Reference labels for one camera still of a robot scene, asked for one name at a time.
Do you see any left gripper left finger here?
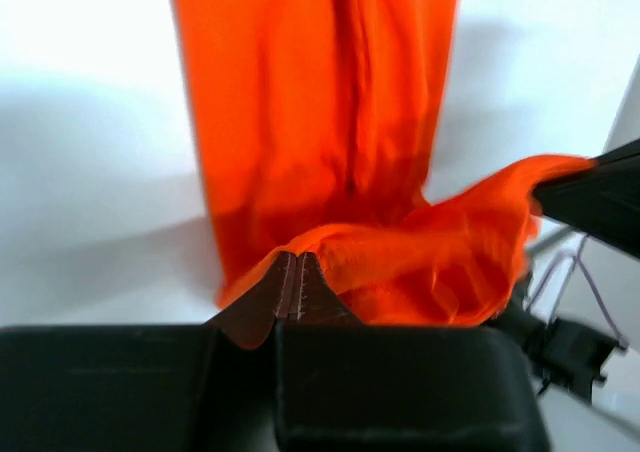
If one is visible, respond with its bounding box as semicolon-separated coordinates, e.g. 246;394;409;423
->
1;253;293;451

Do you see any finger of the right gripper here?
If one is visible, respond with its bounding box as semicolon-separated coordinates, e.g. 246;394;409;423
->
533;140;639;258

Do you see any orange t-shirt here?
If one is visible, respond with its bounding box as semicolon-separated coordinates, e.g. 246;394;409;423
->
172;0;593;326

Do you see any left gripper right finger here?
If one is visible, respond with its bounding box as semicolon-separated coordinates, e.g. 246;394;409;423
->
274;253;551;451

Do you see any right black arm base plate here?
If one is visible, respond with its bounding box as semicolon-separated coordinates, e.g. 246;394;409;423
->
485;273;627;403

